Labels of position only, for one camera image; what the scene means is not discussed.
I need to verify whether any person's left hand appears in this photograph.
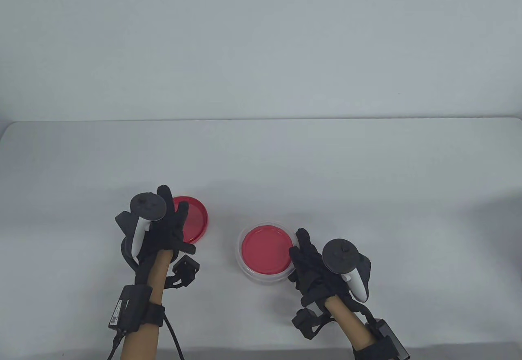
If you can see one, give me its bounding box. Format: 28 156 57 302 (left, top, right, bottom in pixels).
135 183 197 273

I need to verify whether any large red container lid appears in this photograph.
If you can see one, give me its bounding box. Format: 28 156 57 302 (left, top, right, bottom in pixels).
171 196 210 243

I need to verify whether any large clear printed food container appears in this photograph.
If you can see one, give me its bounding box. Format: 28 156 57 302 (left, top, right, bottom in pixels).
236 220 297 286

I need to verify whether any person's left forearm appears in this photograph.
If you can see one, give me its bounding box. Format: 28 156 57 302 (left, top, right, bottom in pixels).
122 251 173 360

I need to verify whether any black white hand controller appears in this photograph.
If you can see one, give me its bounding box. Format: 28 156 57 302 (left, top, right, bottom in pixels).
115 192 166 261
322 239 372 303

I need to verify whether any black forearm box white label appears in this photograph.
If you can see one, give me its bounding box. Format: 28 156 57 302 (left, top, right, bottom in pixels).
108 285 153 334

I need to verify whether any person's right forearm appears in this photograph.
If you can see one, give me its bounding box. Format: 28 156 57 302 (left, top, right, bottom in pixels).
326 298 375 351

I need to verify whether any plain black forearm box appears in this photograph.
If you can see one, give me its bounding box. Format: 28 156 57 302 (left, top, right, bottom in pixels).
373 319 408 358

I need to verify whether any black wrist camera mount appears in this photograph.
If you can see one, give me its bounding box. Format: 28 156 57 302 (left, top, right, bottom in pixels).
165 254 200 289
291 308 327 340

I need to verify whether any medium red container lid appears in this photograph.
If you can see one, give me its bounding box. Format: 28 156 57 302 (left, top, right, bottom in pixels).
241 226 293 276

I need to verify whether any person's right hand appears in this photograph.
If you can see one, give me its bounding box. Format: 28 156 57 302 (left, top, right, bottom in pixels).
288 227 352 307

